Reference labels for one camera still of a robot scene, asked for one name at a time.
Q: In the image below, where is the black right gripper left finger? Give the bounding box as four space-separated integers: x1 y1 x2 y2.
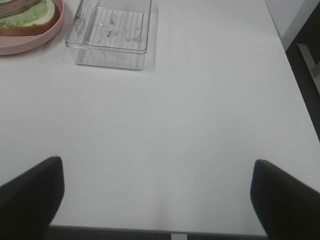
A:
0 156 65 240

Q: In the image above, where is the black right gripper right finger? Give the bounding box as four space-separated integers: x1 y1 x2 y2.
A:
250 159 320 240

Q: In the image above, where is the white bread slice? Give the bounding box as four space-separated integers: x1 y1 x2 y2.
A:
0 0 60 36

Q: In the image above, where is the green lettuce leaf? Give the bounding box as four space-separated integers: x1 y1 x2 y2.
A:
0 0 55 27

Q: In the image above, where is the bacon strip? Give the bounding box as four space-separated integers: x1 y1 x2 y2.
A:
0 0 40 18

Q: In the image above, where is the white table leg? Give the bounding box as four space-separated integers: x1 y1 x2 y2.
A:
297 43 320 92

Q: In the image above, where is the pink round plate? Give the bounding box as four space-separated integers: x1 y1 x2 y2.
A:
0 0 66 56

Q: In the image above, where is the right clear plastic container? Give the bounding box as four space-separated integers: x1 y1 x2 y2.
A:
65 0 152 71

